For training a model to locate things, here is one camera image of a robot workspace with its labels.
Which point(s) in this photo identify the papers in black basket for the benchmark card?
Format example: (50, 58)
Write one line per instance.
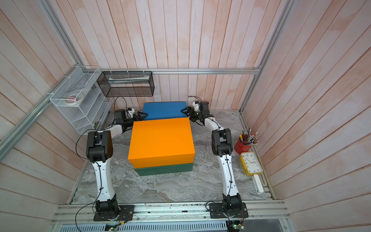
(130, 80)

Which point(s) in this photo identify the red pencil cup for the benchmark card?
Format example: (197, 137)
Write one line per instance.
(240, 147)

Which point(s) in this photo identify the orange shoebox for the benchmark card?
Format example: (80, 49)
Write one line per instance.
(162, 142)

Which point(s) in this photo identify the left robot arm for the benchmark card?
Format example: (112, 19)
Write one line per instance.
(100, 151)

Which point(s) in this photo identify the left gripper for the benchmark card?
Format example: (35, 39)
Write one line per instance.
(140, 116)

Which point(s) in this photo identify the pencils bundle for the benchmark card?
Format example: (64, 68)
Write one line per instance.
(248, 138)

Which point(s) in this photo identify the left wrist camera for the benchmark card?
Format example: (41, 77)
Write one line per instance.
(130, 112)

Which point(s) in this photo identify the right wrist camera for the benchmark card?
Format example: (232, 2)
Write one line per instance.
(197, 106)

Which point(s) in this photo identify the tape roll in rack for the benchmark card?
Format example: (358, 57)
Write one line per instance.
(73, 99)

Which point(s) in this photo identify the black mesh wall basket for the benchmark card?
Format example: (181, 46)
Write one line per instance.
(126, 90)

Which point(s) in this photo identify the white wire shelf rack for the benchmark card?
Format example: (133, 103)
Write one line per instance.
(81, 101)

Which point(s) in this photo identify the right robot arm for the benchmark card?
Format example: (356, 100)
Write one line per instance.
(221, 142)

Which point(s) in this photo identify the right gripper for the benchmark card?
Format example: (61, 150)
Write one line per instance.
(188, 109)

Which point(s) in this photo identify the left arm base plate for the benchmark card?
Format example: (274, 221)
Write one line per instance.
(113, 213)

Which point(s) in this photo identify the white stick object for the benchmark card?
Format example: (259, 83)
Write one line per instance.
(258, 184)

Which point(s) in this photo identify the green shoebox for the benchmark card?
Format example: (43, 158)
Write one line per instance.
(168, 169)

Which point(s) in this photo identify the blue shoebox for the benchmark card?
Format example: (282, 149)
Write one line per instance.
(164, 110)

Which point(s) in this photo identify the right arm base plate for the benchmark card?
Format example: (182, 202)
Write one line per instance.
(217, 210)

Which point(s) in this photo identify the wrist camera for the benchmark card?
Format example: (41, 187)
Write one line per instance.
(130, 112)
(197, 106)

